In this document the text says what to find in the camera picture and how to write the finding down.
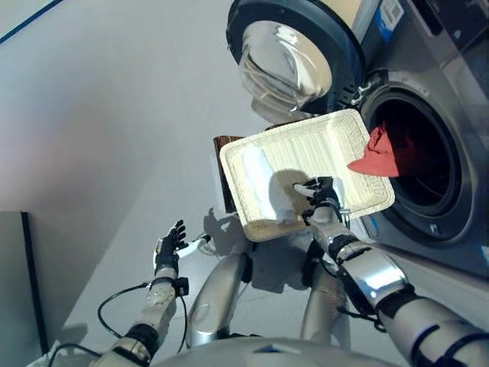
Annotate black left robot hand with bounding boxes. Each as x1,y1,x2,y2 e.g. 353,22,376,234
152,219,212,278

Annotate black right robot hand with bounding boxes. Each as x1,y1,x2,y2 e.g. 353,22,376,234
292,175,345,210

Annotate red garment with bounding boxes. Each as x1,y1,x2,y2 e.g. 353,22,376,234
346,124,418,179

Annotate white garment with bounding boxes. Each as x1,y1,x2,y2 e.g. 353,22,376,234
240,147,296,225

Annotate grey front-load washing machine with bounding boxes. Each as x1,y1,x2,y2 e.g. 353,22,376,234
349,0,489,281

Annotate white wicker basket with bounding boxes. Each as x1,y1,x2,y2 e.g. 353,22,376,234
219,109,396,243

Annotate brown wooden stool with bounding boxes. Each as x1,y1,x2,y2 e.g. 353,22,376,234
212,120,306,213

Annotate silver right robot leg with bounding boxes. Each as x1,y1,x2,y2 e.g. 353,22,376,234
300,244,353,346

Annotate grey robot torso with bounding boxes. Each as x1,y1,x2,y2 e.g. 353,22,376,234
152,335,402,367

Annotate dark flat panel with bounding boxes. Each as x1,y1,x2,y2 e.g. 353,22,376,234
0,209,51,357

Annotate round glass washer door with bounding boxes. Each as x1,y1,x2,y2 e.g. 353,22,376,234
225,0,368,116

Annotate blue white label sticker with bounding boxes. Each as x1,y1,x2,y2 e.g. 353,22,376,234
372,0,406,44

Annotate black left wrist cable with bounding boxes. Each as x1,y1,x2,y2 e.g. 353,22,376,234
97,281,190,353

